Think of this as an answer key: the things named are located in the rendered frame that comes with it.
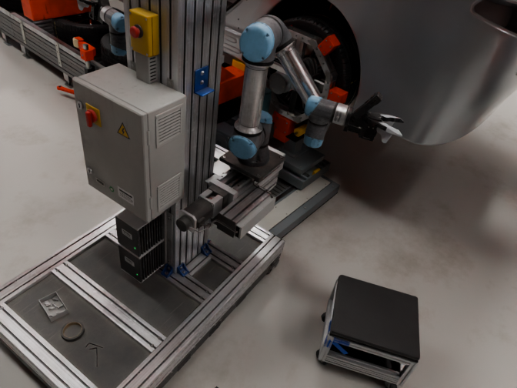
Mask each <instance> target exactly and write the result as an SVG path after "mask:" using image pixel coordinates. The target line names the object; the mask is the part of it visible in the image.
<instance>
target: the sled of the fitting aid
mask: <svg viewBox="0 0 517 388"><path fill-rule="evenodd" d="M330 164H331V163H330V162H329V161H327V160H325V159H323V160H322V161H321V162H320V163H318V164H317V165H315V166H313V167H312V168H311V169H310V170H308V171H307V172H305V173H303V174H302V175H299V174H298V173H296V172H294V171H292V170H291V169H289V168H287V167H285V166H283V167H282V169H281V170H280V171H279V177H280V178H282V179H284V180H285V181H286V182H288V183H290V184H292V185H293V186H295V187H296V188H298V189H300V190H303V189H304V188H305V187H306V186H308V185H310V184H311V183H312V182H314V181H315V180H316V179H318V178H319V177H320V176H322V175H323V174H325V173H326V172H327V171H328V170H329V167H330Z"/></svg>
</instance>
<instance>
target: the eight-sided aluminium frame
mask: <svg viewBox="0 0 517 388"><path fill-rule="evenodd" d="M287 29H288V30H289V32H290V33H291V35H292V37H293V38H296V39H297V40H299V41H303V42H304V43H306V44H308V45H311V46H312V47H313V49H314V51H315V54H316V56H317V58H318V60H319V63H320V65H321V67H322V70H323V72H324V73H325V76H326V79H325V84H324V87H323V90H322V97H323V98H324V99H327V98H328V94H329V89H332V88H334V87H335V82H336V79H337V76H338V73H337V71H336V69H335V66H334V65H333V63H332V60H331V58H330V56H329V55H325V56H324V55H323V54H322V53H321V51H320V49H319V47H318V45H319V44H320V43H321V42H322V38H319V37H318V36H315V35H312V34H310V33H307V32H305V31H302V30H301V29H298V28H296V27H293V26H288V27H287ZM265 87H266V88H268V89H270V90H271V88H270V86H269V80H268V78H267V81H266V86H265ZM271 91H272V90H271ZM269 107H270V109H271V110H273V111H276V112H277V113H279V114H281V115H283V116H284V117H286V118H288V119H291V120H292V121H294V122H296V123H299V122H302V121H304V120H306V119H308V118H309V117H308V116H307V115H305V113H303V114H301V113H299V112H296V111H295V114H294V115H288V114H287V110H289V107H287V106H286V105H283V104H282V103H280V102H279V101H278V99H277V97H276V95H275V93H274V92H272V95H271V102H270V106H269Z"/></svg>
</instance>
